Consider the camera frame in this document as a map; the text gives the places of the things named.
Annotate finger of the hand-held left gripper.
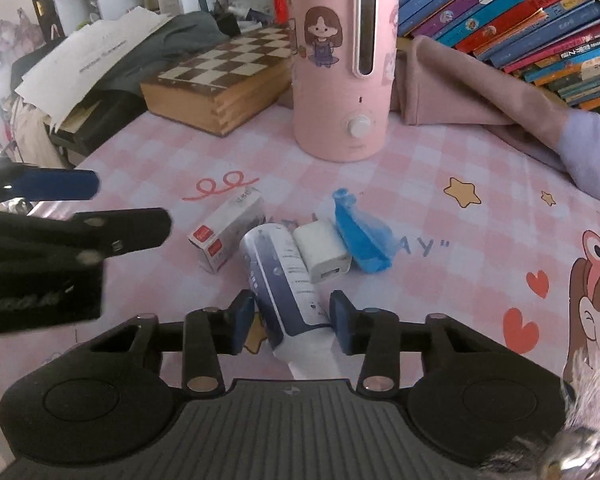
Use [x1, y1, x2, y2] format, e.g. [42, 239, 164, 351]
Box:
[0, 156, 101, 209]
[0, 207, 173, 267]

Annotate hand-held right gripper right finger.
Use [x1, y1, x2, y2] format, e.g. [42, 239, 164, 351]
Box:
[329, 290, 501, 395]

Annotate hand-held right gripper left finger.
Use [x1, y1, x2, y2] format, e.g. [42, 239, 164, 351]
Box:
[87, 290, 256, 395]

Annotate white navy spray bottle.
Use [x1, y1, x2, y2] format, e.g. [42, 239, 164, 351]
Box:
[238, 222, 342, 382]

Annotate white usb charger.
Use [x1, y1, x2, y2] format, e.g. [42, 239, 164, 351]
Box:
[293, 217, 354, 285]

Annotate blue plastic wrapper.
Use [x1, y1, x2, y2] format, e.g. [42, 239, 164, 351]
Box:
[332, 188, 395, 275]

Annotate white red staple box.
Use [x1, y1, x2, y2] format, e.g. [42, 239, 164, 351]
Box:
[188, 187, 267, 275]

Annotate black flat case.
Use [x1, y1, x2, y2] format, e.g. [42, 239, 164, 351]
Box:
[49, 89, 149, 157]

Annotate white paper sheets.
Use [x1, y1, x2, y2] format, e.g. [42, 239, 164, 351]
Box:
[13, 5, 174, 129]

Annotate pink checked tablecloth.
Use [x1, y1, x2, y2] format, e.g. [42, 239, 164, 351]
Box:
[0, 95, 600, 411]

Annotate wooden chess board box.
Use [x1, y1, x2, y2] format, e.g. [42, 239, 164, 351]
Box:
[139, 24, 297, 138]

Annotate grey cloth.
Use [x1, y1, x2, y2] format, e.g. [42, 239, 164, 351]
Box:
[99, 9, 242, 94]

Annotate pink cartoon humidifier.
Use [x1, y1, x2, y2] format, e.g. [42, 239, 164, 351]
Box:
[284, 0, 401, 162]

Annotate fluffy sleeve with metal snap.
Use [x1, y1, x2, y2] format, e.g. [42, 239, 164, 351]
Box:
[480, 345, 600, 480]

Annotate purple cloth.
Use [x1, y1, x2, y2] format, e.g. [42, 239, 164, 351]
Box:
[394, 34, 600, 207]

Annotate row of colourful paperback books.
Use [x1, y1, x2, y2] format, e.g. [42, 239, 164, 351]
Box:
[397, 0, 600, 112]

